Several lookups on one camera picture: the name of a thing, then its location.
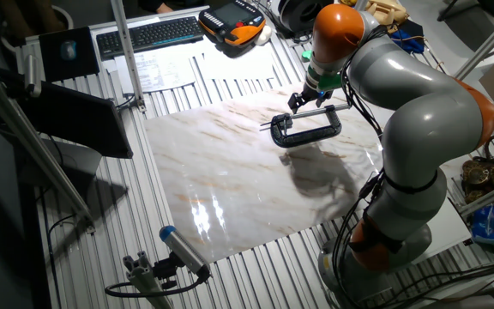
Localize white printed paper sheet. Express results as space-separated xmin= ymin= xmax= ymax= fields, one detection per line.
xmin=113 ymin=53 xmax=145 ymax=94
xmin=137 ymin=50 xmax=196 ymax=94
xmin=195 ymin=42 xmax=276 ymax=82

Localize beige telephone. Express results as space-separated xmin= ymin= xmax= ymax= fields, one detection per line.
xmin=364 ymin=0 xmax=410 ymax=27

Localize orange and black teach pendant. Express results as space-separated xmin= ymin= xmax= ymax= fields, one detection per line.
xmin=198 ymin=0 xmax=268 ymax=47

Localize blue grey computer mouse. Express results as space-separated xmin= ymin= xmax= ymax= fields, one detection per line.
xmin=60 ymin=39 xmax=78 ymax=61

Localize black mouse pad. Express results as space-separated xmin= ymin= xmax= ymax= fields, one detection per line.
xmin=39 ymin=26 xmax=101 ymax=82

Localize black chair base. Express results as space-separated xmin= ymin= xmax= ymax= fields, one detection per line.
xmin=437 ymin=0 xmax=494 ymax=22

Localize silver depth camera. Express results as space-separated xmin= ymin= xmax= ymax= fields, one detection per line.
xmin=23 ymin=53 xmax=42 ymax=98

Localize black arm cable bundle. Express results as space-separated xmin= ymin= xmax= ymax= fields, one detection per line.
xmin=331 ymin=169 xmax=388 ymax=309

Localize black camera cable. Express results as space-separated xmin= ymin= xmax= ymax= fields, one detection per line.
xmin=104 ymin=274 xmax=209 ymax=299

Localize short aluminium camera mount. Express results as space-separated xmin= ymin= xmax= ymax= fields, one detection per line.
xmin=122 ymin=251 xmax=179 ymax=309

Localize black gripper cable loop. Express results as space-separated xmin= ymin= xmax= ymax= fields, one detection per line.
xmin=340 ymin=25 xmax=385 ymax=141

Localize black computer keyboard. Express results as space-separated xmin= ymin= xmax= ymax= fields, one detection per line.
xmin=95 ymin=15 xmax=205 ymax=60

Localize white marble pattern sheet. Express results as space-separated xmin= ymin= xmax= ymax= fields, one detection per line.
xmin=142 ymin=81 xmax=475 ymax=264

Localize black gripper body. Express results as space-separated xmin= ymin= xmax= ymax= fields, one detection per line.
xmin=300 ymin=82 xmax=334 ymax=102

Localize black floor cables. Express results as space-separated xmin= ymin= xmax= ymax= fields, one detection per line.
xmin=375 ymin=261 xmax=494 ymax=309

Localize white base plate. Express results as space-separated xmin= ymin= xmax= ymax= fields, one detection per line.
xmin=409 ymin=191 xmax=473 ymax=264

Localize black flat monitor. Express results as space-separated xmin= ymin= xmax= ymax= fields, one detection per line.
xmin=15 ymin=81 xmax=135 ymax=160

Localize blue plastic packet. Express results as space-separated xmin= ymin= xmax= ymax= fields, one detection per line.
xmin=470 ymin=203 xmax=494 ymax=246

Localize silver camera with blue cap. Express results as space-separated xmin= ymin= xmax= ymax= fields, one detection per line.
xmin=159 ymin=225 xmax=212 ymax=280

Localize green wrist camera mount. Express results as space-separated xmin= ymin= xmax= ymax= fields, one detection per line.
xmin=301 ymin=50 xmax=343 ymax=92

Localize black metal C-clamp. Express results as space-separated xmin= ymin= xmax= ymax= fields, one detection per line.
xmin=269 ymin=102 xmax=353 ymax=149

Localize black round spool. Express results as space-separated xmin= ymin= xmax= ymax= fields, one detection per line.
xmin=277 ymin=0 xmax=334 ymax=39

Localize black clock movement box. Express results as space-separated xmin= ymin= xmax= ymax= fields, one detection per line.
xmin=271 ymin=113 xmax=294 ymax=135

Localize blue cloth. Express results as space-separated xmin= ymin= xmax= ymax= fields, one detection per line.
xmin=390 ymin=19 xmax=426 ymax=55

